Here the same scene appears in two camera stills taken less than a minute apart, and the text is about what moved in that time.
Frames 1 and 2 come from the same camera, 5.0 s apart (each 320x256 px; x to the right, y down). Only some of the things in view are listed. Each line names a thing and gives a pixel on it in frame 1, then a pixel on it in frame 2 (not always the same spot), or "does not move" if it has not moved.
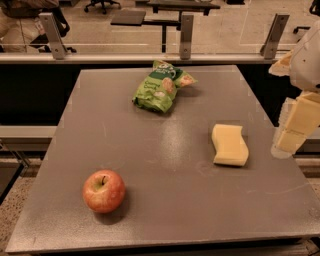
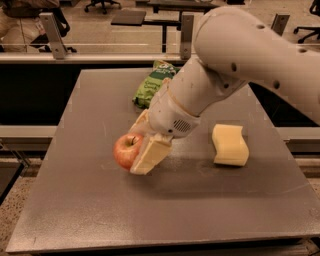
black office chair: x=103 y=3 does not move
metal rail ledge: x=140 y=57 does not move
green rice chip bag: x=157 y=91 does not move
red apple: x=104 y=191 to x=125 y=149
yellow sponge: x=231 y=147 does not move
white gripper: x=308 y=68 to x=169 y=115
